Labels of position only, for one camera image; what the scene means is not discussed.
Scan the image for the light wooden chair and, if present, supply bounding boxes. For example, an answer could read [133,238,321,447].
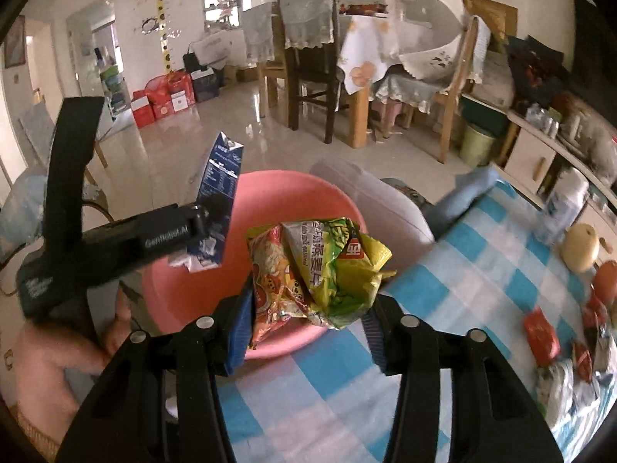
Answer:
[255,5,292,128]
[431,15,484,165]

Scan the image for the grey lace chair cover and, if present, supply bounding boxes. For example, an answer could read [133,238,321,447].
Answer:
[241,2,281,64]
[276,0,337,51]

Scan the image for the blue rolled cloth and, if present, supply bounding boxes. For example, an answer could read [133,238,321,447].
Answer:
[427,166,503,241]

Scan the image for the orange print white tablecloth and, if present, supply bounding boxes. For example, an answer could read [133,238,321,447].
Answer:
[337,14,401,96]

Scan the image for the red gold-print packet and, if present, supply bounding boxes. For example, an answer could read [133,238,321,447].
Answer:
[523,309,562,367]

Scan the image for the person's left hand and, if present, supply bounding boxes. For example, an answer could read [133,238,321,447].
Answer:
[18,292,135,374]

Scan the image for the yellow green snack bag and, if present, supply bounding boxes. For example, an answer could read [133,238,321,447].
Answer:
[281,216,398,331]

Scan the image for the red gift box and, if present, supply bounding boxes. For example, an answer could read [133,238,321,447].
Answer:
[146,76,175,122]
[130,88,156,129]
[166,70,197,110]

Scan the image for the red apple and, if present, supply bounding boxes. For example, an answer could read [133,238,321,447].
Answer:
[592,260,617,306]

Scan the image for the white cushion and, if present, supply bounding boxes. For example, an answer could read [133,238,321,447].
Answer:
[308,158,435,248]

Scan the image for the green waste bin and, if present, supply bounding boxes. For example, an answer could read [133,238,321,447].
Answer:
[458,122,498,168]

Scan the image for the orange snack bag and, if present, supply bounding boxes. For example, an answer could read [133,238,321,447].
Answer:
[247,224,312,350]

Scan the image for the flat screen television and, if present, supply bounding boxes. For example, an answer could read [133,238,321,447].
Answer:
[573,0,617,107]

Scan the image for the blue checked tablecloth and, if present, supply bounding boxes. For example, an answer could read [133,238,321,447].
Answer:
[212,181,617,463]

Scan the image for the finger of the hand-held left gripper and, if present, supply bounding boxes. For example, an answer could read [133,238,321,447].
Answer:
[190,199,233,252]

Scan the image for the white television cabinet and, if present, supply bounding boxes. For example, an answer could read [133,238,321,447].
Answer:
[496,106,617,218]

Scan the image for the white sack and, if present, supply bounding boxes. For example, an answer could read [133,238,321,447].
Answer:
[482,51,516,109]

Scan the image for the large yellow pear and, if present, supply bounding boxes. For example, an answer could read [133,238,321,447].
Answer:
[560,223,602,273]

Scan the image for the glass display shelf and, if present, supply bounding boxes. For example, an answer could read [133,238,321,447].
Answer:
[201,0,243,34]

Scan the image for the dark blue box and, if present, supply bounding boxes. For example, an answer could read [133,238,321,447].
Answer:
[189,66,221,103]

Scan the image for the framed wall picture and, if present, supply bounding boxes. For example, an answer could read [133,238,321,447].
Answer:
[4,14,27,69]

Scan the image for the white blue barcode packet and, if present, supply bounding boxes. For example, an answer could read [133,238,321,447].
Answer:
[534,362,577,422]

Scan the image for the pink plastic basin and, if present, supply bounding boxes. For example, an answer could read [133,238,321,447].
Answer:
[139,170,371,360]

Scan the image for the cork board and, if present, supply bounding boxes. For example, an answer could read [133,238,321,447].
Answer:
[464,0,520,43]

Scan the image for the black cable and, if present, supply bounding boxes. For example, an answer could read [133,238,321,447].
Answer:
[81,200,117,226]

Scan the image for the tall white plastic bottle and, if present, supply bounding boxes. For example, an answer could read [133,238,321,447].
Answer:
[536,167,591,248]

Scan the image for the green lace cloth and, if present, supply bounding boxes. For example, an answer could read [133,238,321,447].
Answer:
[373,73,449,115]

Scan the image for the giraffe height wall sticker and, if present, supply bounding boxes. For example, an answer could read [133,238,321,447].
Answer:
[142,0,178,77]

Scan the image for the dark wooden chair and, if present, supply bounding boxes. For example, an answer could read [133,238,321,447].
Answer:
[277,0,348,145]

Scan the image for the white mesh food cover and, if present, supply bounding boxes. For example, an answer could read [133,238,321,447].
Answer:
[383,0,470,83]

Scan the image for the light blue plastic bag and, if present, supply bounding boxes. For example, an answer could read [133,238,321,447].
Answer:
[0,169,48,257]

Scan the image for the red black snack wrapper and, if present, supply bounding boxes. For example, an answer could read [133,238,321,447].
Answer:
[582,294,609,331]

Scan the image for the pink stool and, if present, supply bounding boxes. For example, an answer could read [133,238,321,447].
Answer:
[380,100,402,139]

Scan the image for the red foil snack wrapper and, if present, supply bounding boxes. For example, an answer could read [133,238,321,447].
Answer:
[573,341,595,383]

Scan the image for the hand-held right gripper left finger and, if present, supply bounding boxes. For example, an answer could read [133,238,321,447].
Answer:
[55,275,256,463]

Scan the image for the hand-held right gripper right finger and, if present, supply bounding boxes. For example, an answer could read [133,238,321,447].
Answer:
[364,294,565,463]

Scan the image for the blue and white snack bag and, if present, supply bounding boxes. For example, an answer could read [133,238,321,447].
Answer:
[169,131,244,274]

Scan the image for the grey patterned cushion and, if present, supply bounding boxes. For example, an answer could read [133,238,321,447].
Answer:
[380,177,437,215]

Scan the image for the white blue flat packet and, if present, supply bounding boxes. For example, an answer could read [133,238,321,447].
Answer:
[571,376,603,425]

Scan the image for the dark flower bouquet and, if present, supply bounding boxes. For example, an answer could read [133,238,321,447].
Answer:
[505,35,577,104]

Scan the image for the person's left forearm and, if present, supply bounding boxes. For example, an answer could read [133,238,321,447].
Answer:
[12,367,83,444]

